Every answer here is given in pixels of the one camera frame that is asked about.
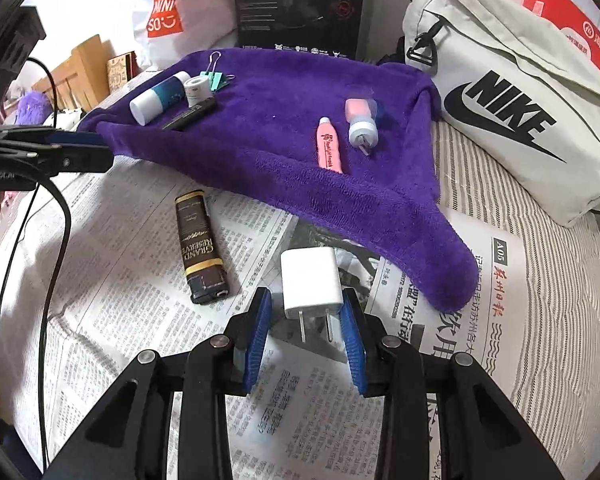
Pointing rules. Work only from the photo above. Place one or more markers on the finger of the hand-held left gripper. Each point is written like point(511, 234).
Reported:
point(87, 157)
point(75, 137)

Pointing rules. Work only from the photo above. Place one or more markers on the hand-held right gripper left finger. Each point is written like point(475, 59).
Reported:
point(257, 340)

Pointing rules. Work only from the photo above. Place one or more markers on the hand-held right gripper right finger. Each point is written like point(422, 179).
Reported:
point(352, 340)

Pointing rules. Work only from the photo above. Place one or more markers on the white charger plug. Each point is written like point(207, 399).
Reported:
point(310, 280)

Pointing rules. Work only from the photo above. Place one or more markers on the blue and white bottle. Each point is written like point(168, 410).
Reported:
point(160, 97)

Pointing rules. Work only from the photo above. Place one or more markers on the black rectangular bar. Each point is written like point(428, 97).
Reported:
point(192, 112)

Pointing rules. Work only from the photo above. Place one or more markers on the white tape roll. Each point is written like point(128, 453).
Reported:
point(196, 91)

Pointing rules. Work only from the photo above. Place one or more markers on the pink tube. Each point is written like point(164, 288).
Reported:
point(329, 145)

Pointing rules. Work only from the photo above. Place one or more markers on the pink and white small bottle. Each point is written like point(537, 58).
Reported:
point(361, 132)

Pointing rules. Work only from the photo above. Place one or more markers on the purple plush toy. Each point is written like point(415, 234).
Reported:
point(32, 107)

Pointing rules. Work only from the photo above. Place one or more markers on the wooden headboard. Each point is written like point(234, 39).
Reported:
point(75, 75)

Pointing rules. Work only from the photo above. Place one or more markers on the brown patterned box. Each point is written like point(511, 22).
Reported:
point(122, 72)

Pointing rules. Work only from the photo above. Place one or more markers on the black and gold lighter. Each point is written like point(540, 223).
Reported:
point(200, 250)

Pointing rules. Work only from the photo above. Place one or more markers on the newspaper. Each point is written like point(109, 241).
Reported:
point(130, 310)

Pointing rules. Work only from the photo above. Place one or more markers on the green binder clip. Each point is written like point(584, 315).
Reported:
point(219, 81)

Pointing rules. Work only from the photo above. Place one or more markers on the purple towel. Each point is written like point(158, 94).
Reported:
point(280, 125)

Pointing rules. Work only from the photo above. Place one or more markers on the striped bed sheet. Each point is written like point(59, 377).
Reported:
point(555, 270)

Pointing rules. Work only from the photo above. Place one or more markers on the black product box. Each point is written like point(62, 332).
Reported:
point(260, 10)

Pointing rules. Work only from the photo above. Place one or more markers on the white bag black logo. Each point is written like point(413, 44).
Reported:
point(480, 50)

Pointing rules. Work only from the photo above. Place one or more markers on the red paper bag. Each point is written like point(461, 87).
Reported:
point(580, 35)

